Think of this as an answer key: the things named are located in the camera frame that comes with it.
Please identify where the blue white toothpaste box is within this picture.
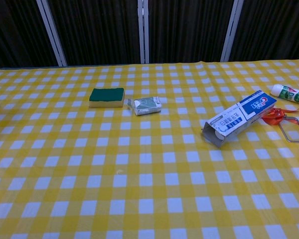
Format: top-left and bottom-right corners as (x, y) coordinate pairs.
(201, 90), (277, 148)

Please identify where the green white small packet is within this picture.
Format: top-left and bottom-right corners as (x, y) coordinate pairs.
(134, 96), (162, 117)

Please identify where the clear plastic wrapper piece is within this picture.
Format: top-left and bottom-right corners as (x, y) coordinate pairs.
(124, 98), (135, 112)

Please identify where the green yellow sponge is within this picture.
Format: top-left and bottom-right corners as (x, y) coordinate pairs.
(89, 87), (126, 109)

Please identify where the yellow white checked tablecloth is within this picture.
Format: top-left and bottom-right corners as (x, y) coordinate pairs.
(0, 58), (299, 239)

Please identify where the white bottle green print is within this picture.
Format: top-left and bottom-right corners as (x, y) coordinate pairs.
(271, 84), (299, 106)

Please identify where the white partition post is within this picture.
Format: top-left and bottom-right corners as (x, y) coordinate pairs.
(220, 0), (244, 62)
(36, 0), (67, 67)
(138, 0), (150, 64)

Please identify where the orange ribbon lanyard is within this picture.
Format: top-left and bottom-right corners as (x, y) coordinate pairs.
(261, 103), (299, 129)

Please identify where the metal wire frame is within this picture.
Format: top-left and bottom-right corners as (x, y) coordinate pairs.
(279, 116), (299, 144)

